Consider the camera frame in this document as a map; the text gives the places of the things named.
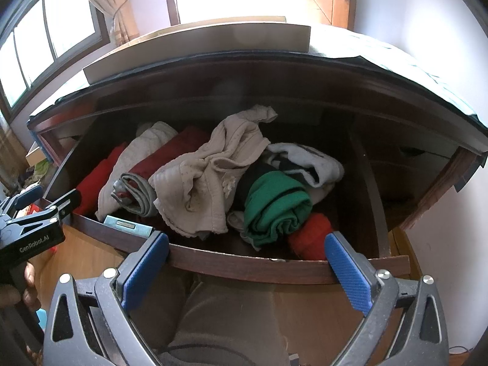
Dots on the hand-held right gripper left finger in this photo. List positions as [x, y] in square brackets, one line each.
[146, 270]

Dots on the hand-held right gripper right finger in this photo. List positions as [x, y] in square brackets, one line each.
[347, 270]

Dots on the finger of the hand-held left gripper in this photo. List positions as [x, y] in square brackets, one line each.
[57, 209]
[24, 196]

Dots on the bright red underwear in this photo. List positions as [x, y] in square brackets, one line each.
[95, 183]

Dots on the red sock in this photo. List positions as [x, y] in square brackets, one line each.
[308, 238]

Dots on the grey underwear red trim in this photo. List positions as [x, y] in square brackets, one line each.
[137, 194]

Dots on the cream white underwear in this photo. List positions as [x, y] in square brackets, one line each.
[125, 164]

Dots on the green underwear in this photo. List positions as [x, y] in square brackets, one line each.
[274, 206]

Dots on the brown wooden drawer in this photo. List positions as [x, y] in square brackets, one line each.
[247, 268]

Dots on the light grey fleecy sock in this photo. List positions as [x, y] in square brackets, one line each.
[312, 164]

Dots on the beige underwear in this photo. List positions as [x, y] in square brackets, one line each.
[213, 167]

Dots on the dark red underwear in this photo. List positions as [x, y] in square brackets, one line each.
[171, 148]

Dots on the white shallow tray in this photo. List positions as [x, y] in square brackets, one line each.
[190, 49]

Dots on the person's left hand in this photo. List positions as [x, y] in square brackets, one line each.
[30, 293]

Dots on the yellow green cloth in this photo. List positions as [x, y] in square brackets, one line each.
[42, 168]

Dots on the cardboard box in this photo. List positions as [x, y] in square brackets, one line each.
[36, 154]

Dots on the small blue metal piece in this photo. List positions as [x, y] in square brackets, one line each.
[125, 225]

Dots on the blue tape strip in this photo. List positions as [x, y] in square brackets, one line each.
[40, 141]

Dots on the small grey sock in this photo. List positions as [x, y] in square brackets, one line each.
[236, 221]

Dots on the dark framed window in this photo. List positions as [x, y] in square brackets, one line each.
[34, 53]

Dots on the dark wooden desk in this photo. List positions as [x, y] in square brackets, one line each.
[267, 80]

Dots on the beige curtain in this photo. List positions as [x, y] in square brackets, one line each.
[122, 11]

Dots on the light blue table cover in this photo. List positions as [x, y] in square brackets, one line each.
[381, 57]

